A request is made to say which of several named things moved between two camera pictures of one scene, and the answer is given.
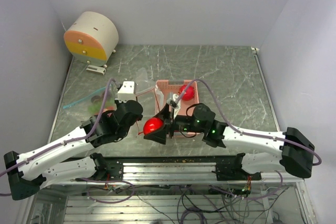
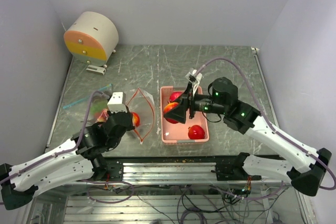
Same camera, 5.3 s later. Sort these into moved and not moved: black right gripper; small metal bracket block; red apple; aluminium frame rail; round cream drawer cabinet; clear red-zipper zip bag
Moved: clear red-zipper zip bag; red apple; black right gripper
Not moved: aluminium frame rail; round cream drawer cabinet; small metal bracket block
